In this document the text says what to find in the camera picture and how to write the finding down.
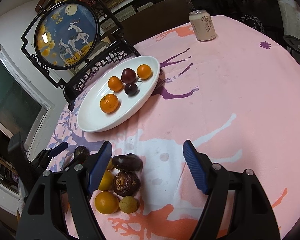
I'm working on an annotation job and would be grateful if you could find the yellow kumquat front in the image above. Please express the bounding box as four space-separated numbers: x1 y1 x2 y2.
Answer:
136 64 152 80

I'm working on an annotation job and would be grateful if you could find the large mandarin orange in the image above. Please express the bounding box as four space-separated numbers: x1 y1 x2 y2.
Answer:
100 94 120 114

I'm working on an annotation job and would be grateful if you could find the orange yellow fruit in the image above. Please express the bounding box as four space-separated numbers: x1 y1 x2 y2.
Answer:
94 191 119 215

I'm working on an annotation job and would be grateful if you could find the pink printed tablecloth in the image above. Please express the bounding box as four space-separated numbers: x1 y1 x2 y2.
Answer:
49 16 300 239

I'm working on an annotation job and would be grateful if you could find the small tan longan front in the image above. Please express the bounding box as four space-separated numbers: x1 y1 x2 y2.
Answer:
119 196 139 213

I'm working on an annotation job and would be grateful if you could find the pink beverage can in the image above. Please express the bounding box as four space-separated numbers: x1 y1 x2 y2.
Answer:
189 10 217 42

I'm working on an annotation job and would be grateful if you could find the dark cherry with stem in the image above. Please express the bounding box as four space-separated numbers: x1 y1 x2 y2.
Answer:
124 81 143 96

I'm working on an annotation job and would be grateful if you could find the small tan longan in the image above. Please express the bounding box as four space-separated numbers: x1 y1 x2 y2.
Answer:
106 158 114 171
119 196 139 213

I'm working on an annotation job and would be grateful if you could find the dark cabinet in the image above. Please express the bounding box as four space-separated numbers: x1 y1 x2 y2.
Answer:
190 0 285 45

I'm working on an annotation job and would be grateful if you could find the small tan longan back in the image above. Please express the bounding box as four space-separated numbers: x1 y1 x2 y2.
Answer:
106 158 114 171

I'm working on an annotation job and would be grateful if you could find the window with white frame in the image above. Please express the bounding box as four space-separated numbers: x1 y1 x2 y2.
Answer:
0 45 55 159

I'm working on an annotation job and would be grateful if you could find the yellow lemon fruit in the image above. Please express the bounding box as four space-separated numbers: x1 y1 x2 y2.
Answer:
98 170 114 191

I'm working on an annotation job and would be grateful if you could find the red plum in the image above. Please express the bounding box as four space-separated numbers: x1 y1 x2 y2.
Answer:
121 68 136 84

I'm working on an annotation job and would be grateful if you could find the black round stool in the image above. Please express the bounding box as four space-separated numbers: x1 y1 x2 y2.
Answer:
283 35 300 64

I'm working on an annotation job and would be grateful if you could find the white oval plate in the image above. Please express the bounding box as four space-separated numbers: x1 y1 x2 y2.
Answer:
77 56 160 133

